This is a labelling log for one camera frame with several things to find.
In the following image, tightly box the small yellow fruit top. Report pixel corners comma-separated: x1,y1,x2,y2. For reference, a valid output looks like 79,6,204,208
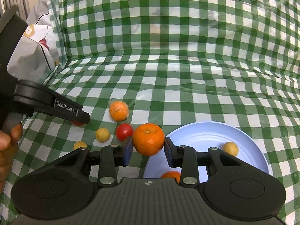
96,127,110,143

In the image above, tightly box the small yellow fruit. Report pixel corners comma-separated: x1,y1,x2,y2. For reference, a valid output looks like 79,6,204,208
73,141,88,150
96,127,110,143
223,142,239,156

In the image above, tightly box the red tomato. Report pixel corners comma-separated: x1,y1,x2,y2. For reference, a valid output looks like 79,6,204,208
71,121,84,127
115,123,134,142

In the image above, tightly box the orange top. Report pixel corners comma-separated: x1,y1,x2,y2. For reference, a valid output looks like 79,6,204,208
109,101,129,122

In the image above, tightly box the blue round plate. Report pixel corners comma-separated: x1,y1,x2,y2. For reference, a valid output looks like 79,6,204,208
143,121,273,182

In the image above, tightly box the person's left hand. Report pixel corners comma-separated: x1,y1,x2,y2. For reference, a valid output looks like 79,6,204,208
0,123,23,193

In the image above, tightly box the grey patterned pillow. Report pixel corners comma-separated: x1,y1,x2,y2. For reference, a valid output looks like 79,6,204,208
3,0,59,83

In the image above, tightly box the orange mandarin bottom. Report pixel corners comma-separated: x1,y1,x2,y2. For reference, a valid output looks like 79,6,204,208
160,171,181,183

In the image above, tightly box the green white checkered cloth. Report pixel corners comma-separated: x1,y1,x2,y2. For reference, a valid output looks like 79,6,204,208
1,0,299,224

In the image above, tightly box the small yellow fruit bottom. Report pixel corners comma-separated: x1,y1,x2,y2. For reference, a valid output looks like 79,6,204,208
223,142,239,156

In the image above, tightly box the orange mandarin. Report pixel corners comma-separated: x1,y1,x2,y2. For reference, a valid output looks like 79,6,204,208
160,171,181,183
132,123,165,156

